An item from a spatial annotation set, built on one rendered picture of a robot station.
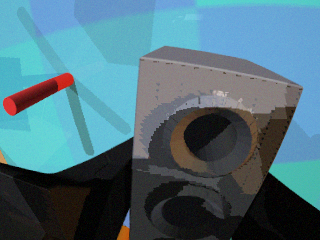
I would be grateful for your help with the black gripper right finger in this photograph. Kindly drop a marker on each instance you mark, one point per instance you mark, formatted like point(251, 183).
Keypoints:
point(277, 213)

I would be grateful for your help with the red peg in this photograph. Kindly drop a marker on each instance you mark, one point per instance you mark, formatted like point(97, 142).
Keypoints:
point(26, 97)

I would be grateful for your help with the orange cylinder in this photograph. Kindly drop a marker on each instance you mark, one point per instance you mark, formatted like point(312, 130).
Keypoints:
point(123, 234)

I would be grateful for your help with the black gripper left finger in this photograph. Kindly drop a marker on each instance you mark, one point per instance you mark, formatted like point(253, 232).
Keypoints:
point(86, 202)

